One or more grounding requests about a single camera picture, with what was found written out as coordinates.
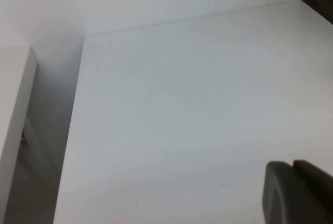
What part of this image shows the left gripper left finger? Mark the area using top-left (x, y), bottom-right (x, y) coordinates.
top-left (262, 161), bottom-right (333, 224)

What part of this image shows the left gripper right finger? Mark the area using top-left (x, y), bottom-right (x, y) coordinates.
top-left (292, 159), bottom-right (333, 209)

